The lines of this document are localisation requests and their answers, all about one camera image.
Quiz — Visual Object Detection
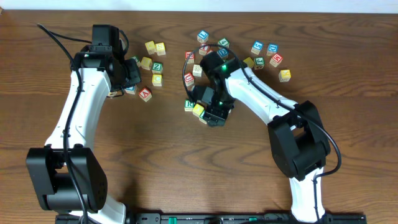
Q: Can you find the red M block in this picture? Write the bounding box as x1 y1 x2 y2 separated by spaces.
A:
270 54 283 67

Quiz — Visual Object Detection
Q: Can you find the blue L block top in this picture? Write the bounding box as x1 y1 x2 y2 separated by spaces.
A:
197 30 209 44

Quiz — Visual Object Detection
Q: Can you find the green L block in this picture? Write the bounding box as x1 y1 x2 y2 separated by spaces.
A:
131 55 141 67

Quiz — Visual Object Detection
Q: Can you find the blue d block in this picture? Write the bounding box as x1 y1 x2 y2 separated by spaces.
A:
217 48 229 60
266 44 279 57

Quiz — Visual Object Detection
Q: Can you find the red I block upper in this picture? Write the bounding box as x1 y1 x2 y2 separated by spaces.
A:
198 43 210 56

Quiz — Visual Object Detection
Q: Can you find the blue P block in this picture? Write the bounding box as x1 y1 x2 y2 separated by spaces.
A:
124 85 137 95

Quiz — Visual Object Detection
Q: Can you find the blue D block right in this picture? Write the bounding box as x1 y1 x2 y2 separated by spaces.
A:
266 44 279 57

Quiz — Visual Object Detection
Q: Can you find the red U block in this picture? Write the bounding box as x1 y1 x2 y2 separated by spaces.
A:
183 72 195 86

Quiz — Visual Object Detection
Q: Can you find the red E block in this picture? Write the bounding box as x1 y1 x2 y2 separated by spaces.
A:
185 51 195 64

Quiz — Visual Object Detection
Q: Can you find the blue H block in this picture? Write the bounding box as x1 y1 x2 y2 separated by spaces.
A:
192 64 203 77

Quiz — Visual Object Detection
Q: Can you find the green J block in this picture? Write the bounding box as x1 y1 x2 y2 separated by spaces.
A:
254 57 265 70

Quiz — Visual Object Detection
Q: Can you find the yellow S block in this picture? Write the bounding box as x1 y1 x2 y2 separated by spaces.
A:
155 42 166 56

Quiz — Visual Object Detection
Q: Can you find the yellow O block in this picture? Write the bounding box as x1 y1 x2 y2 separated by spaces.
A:
192 103 205 118

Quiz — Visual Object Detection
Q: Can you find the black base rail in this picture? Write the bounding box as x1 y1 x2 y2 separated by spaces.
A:
55 212 368 224

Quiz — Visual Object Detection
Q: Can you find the green B block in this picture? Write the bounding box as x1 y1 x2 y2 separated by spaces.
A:
199 111 207 124

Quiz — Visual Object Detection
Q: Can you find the green Z block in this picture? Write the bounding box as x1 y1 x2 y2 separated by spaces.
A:
152 62 164 74

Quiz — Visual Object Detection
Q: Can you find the green 4 block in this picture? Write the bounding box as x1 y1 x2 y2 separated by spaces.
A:
218 38 230 49

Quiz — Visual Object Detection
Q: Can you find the green R block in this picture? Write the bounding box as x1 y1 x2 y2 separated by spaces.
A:
184 100 195 111

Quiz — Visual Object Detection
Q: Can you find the yellow G block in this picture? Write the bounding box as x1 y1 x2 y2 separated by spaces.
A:
152 74 163 86

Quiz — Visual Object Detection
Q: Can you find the red A block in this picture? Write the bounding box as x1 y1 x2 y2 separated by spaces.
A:
139 88 152 102

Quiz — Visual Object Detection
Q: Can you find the yellow block beside Z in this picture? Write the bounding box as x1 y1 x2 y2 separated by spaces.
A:
141 57 152 70

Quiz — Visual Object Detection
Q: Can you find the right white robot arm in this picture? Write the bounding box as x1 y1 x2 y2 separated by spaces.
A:
200 57 331 223

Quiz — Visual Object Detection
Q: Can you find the blue D block centre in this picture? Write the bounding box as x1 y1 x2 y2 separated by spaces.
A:
217 48 229 60

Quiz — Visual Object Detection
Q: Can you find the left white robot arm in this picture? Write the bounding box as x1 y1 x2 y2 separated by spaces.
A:
26 52 141 223

